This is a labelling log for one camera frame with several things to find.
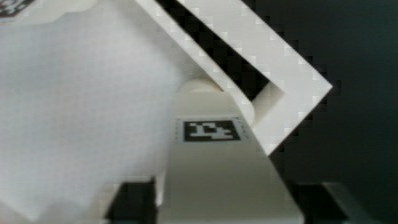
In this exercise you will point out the white desk top tray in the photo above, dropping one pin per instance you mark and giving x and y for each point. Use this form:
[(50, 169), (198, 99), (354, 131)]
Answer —
[(91, 72)]

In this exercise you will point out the white front fence bar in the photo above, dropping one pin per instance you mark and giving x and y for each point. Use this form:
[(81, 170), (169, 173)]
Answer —
[(283, 107)]

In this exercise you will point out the white right fence block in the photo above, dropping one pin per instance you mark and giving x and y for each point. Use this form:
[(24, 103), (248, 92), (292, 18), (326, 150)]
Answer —
[(255, 55)]

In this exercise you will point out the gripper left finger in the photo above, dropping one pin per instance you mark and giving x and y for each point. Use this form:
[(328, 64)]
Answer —
[(132, 209)]

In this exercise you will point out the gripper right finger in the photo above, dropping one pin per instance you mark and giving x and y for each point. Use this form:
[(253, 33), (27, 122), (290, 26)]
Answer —
[(328, 204)]

